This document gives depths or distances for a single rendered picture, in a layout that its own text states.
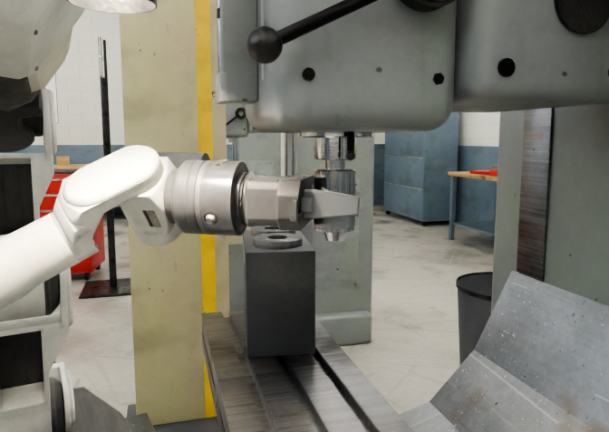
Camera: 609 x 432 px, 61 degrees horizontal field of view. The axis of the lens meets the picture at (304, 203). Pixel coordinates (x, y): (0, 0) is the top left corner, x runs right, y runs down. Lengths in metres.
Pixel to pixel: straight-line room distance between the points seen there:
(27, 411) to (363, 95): 1.04
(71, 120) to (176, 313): 7.50
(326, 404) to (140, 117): 1.70
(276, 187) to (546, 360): 0.47
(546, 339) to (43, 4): 0.84
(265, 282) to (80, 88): 8.89
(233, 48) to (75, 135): 9.13
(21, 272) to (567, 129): 0.72
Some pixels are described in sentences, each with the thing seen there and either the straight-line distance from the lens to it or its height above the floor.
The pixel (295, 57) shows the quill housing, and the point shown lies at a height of 1.37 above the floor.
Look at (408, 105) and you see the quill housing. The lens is 0.52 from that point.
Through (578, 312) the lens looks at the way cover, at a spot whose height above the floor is 1.07.
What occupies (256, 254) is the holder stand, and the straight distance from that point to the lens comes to 0.88.
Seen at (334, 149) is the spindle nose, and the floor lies 1.29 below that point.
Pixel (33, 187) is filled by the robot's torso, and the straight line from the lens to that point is 1.11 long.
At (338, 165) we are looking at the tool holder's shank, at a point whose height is 1.27.
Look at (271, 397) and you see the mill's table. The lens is 0.82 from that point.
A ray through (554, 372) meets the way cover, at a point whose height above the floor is 0.99.
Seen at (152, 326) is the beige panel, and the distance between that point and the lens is 2.42.
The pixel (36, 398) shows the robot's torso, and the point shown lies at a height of 0.75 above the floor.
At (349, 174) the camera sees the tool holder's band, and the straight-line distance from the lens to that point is 0.58.
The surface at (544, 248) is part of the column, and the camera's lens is 0.87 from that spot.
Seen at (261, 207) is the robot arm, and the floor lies 1.23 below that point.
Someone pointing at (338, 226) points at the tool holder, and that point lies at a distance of 0.58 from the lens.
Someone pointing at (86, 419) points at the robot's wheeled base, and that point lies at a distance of 1.59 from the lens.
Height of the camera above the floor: 1.30
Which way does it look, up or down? 7 degrees down
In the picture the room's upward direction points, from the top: straight up
